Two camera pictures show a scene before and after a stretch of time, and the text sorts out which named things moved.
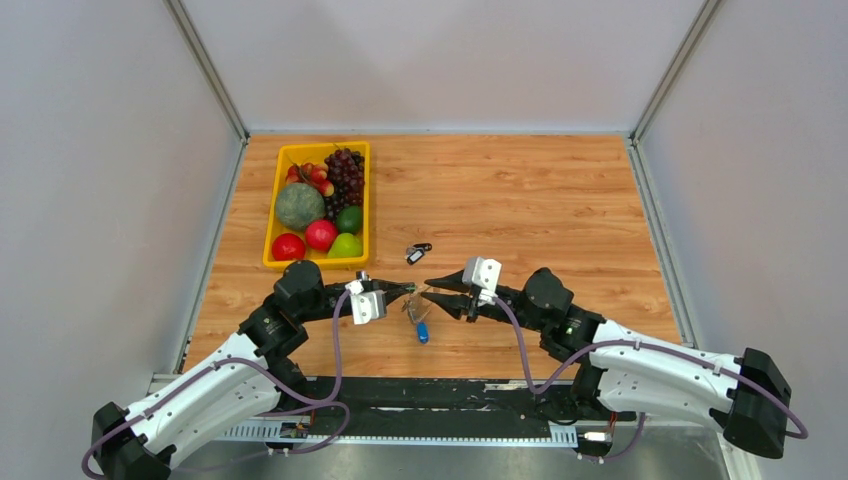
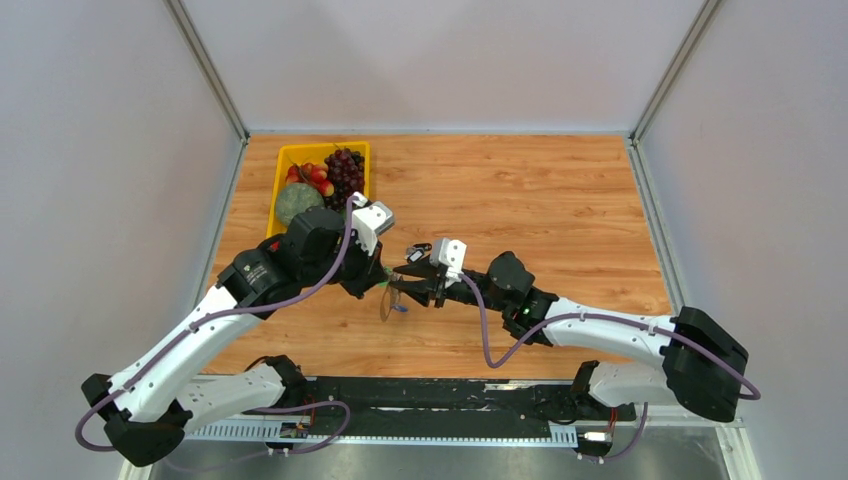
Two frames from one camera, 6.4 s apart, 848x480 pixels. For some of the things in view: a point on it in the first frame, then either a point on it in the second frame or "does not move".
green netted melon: (298, 204) does not move
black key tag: (419, 253) does not move
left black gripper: (393, 290) → (371, 269)
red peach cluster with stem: (315, 174) does not move
